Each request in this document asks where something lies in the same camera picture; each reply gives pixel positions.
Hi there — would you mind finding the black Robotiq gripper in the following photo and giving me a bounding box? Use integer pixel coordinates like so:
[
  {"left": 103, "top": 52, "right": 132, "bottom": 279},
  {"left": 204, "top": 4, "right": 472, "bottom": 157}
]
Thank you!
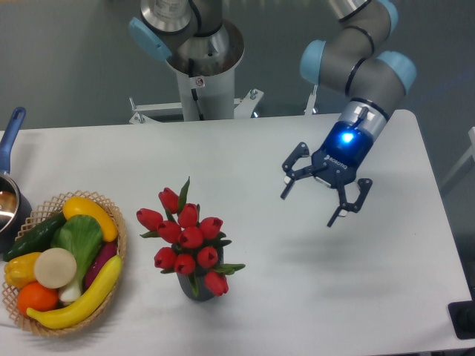
[{"left": 279, "top": 120, "right": 376, "bottom": 228}]

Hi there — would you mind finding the red tulip bouquet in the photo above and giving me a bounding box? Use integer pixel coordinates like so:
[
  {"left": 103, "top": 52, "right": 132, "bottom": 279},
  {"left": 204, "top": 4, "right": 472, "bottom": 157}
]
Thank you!
[{"left": 136, "top": 179, "right": 245, "bottom": 277}]

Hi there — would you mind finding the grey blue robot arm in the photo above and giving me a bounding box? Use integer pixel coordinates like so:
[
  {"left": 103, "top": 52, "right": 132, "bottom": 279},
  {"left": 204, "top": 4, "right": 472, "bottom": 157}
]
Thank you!
[{"left": 128, "top": 1, "right": 416, "bottom": 218}]

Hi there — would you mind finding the dark grey ribbed vase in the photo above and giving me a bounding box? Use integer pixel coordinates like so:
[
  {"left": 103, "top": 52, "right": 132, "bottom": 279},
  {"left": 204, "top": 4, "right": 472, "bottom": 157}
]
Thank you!
[{"left": 174, "top": 246, "right": 229, "bottom": 302}]

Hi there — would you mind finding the black device at edge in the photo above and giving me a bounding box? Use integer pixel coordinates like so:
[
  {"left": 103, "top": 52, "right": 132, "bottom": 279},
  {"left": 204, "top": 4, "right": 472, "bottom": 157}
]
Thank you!
[{"left": 448, "top": 300, "right": 474, "bottom": 340}]

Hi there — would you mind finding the purple sweet potato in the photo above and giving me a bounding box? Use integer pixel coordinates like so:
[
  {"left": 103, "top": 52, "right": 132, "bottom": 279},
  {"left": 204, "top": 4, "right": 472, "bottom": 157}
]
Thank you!
[{"left": 83, "top": 242, "right": 117, "bottom": 290}]

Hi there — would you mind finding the yellow squash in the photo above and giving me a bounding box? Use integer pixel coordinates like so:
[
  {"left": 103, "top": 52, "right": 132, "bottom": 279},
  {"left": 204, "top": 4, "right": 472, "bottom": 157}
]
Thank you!
[{"left": 62, "top": 196, "right": 118, "bottom": 243}]

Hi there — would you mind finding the green bok choy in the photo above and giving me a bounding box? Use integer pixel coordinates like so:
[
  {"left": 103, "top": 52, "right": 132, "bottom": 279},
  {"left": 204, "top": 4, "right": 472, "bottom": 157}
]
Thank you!
[{"left": 50, "top": 215, "right": 102, "bottom": 306}]

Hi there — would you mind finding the woven wicker basket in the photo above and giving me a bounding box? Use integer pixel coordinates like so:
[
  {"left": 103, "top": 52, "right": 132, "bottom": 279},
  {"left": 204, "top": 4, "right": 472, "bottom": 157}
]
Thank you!
[{"left": 2, "top": 191, "right": 127, "bottom": 337}]

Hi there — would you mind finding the beige round disc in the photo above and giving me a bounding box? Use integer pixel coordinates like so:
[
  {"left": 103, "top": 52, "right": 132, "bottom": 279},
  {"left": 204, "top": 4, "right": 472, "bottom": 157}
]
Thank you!
[{"left": 33, "top": 248, "right": 77, "bottom": 289}]

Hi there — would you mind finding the green cucumber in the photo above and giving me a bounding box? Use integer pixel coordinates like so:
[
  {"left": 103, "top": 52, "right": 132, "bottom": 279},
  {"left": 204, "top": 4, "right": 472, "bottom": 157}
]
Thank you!
[{"left": 3, "top": 212, "right": 66, "bottom": 262}]

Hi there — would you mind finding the yellow banana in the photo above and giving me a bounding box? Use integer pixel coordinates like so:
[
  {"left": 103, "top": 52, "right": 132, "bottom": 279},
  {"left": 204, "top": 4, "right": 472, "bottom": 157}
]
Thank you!
[{"left": 27, "top": 255, "right": 122, "bottom": 329}]

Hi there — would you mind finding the orange fruit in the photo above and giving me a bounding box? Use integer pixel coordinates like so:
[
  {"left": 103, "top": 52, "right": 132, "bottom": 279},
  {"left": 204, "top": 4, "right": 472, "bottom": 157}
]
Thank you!
[{"left": 17, "top": 282, "right": 59, "bottom": 316}]

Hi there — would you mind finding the yellow bell pepper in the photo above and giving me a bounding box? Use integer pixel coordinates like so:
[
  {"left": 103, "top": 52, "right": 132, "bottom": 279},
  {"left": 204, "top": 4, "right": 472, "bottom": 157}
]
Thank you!
[{"left": 4, "top": 252, "right": 42, "bottom": 289}]

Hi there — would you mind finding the white frame at right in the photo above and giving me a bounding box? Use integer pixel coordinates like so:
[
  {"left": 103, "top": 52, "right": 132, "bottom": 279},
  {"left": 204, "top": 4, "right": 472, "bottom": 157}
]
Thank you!
[{"left": 439, "top": 127, "right": 474, "bottom": 197}]

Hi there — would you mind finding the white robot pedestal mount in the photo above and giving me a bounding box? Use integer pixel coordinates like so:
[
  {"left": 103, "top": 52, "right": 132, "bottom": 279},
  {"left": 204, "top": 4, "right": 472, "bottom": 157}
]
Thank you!
[{"left": 129, "top": 18, "right": 264, "bottom": 124}]

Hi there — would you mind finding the blue handled saucepan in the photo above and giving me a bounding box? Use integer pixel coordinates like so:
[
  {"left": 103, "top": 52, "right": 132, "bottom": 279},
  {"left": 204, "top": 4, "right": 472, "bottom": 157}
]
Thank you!
[{"left": 1, "top": 107, "right": 32, "bottom": 254}]

